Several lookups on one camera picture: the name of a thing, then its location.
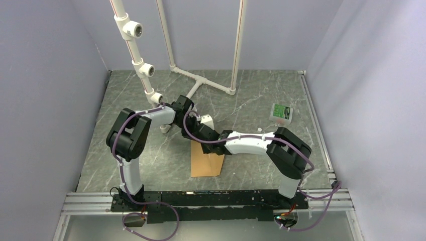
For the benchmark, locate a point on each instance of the white PVC pipe frame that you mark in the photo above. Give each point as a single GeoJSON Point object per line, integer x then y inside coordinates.
{"type": "Point", "coordinates": [202, 35]}

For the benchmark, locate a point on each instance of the green white small box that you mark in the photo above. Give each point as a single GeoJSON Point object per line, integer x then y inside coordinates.
{"type": "Point", "coordinates": [281, 114]}

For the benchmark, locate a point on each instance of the brown paper envelope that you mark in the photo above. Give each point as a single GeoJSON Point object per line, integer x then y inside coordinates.
{"type": "Point", "coordinates": [204, 165]}

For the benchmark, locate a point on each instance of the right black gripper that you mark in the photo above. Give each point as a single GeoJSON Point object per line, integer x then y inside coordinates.
{"type": "Point", "coordinates": [205, 149]}

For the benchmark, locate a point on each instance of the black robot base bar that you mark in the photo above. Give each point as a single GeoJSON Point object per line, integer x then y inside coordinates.
{"type": "Point", "coordinates": [258, 204]}

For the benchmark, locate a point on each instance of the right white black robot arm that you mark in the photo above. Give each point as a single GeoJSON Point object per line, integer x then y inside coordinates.
{"type": "Point", "coordinates": [288, 152]}

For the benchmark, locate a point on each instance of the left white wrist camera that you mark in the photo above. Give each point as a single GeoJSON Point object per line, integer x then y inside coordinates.
{"type": "Point", "coordinates": [207, 120]}

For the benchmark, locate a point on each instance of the aluminium rail frame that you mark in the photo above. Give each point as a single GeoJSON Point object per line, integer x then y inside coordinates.
{"type": "Point", "coordinates": [164, 165]}

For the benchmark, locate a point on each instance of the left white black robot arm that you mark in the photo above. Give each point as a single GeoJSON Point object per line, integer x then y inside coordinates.
{"type": "Point", "coordinates": [129, 134]}

